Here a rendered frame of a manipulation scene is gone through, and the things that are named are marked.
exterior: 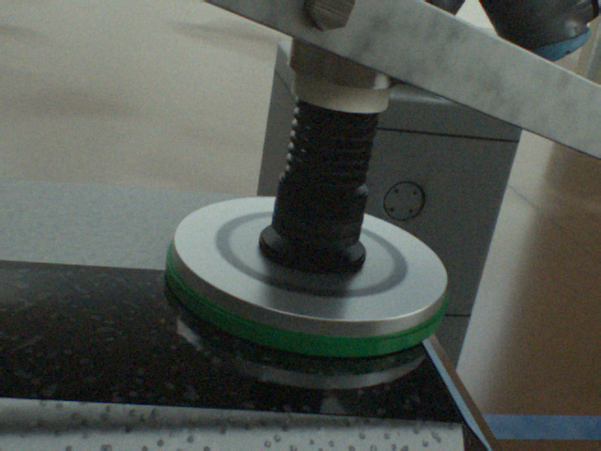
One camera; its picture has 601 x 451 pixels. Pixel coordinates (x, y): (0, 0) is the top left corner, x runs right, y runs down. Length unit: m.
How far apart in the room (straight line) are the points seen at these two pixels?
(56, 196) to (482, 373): 1.72
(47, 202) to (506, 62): 0.40
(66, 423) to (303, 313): 0.16
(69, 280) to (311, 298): 0.17
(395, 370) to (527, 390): 1.76
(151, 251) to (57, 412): 0.21
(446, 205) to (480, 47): 0.95
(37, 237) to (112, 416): 0.22
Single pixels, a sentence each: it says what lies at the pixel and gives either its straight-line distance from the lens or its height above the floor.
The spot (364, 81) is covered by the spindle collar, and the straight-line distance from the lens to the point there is 0.53.
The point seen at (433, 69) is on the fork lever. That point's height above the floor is 1.05.
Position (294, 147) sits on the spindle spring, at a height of 0.98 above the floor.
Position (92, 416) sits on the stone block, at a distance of 0.47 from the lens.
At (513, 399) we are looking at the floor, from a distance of 2.23.
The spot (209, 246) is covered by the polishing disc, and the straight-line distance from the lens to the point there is 0.59.
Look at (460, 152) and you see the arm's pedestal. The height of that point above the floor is 0.76.
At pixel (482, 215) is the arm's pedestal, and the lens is 1.53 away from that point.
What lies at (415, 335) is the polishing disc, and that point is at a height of 0.88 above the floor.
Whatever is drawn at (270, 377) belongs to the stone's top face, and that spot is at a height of 0.87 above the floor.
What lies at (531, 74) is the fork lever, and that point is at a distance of 0.59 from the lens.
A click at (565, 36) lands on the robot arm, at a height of 0.97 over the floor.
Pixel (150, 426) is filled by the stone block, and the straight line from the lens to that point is 0.47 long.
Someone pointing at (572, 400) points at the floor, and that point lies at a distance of 2.32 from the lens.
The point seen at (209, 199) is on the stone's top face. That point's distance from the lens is 0.75.
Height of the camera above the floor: 1.14
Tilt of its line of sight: 23 degrees down
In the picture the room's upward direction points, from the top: 10 degrees clockwise
